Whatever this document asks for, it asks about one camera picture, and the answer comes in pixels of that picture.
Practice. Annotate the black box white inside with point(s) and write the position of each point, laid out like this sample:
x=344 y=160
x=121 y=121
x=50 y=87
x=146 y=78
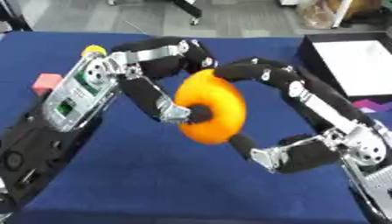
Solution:
x=352 y=64

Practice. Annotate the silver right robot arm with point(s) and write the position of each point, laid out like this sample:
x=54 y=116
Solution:
x=368 y=163

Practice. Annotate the yellow round block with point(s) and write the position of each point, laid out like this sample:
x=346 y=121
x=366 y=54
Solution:
x=94 y=50

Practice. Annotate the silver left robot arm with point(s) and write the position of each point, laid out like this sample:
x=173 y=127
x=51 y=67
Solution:
x=56 y=122

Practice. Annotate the pink cube block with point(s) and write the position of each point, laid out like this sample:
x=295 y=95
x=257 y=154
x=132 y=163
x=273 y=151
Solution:
x=47 y=82

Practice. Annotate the purple white patterned object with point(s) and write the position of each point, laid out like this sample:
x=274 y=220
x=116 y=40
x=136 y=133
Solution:
x=375 y=105

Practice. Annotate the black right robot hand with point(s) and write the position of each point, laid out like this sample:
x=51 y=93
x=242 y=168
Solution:
x=301 y=87

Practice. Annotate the white pole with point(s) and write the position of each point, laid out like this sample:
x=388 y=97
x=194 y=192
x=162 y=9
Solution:
x=341 y=13

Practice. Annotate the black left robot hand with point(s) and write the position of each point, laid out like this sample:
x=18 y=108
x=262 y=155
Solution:
x=153 y=58

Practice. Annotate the clear plastic bag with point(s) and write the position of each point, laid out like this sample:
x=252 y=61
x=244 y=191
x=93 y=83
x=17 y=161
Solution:
x=319 y=13

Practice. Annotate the black chair leg with caster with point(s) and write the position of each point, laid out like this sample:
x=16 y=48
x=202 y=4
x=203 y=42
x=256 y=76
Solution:
x=186 y=8

